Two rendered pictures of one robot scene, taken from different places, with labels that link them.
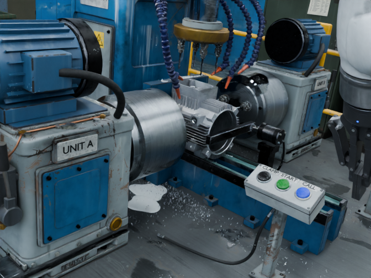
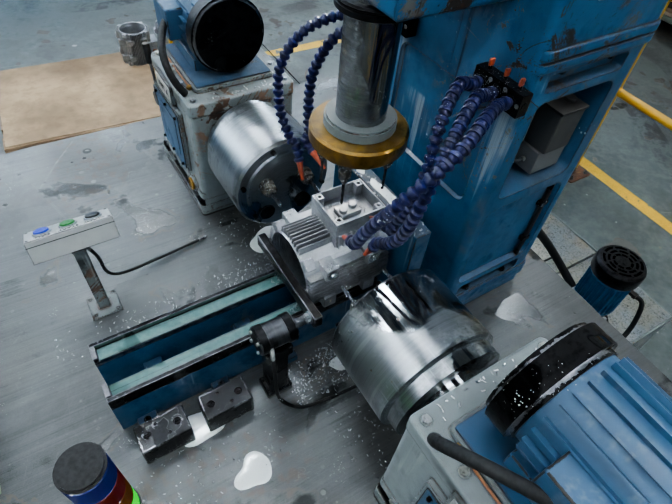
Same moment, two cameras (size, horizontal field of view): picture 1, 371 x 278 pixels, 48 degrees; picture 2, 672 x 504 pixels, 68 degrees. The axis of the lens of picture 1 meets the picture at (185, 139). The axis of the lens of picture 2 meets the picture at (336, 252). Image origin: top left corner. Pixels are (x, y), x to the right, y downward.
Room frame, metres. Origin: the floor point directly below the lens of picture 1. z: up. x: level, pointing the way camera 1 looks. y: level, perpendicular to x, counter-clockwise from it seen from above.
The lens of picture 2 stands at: (1.57, -0.76, 1.85)
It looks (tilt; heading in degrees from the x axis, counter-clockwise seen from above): 49 degrees down; 104
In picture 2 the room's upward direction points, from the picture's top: 7 degrees clockwise
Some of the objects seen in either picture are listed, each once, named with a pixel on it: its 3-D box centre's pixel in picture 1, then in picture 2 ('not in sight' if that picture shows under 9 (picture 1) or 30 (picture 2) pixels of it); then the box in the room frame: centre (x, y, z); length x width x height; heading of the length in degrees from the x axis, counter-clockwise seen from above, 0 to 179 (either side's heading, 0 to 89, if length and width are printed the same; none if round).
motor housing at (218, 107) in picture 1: (200, 123); (328, 249); (1.37, -0.04, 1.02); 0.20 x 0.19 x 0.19; 51
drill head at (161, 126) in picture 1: (121, 138); (257, 150); (1.10, 0.18, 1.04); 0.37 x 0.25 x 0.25; 141
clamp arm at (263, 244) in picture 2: (232, 132); (287, 277); (1.32, -0.15, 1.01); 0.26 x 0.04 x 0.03; 141
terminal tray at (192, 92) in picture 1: (194, 94); (347, 213); (1.40, -0.01, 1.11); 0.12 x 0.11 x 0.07; 51
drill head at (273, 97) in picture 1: (253, 102); (422, 360); (1.63, -0.25, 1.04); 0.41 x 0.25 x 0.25; 141
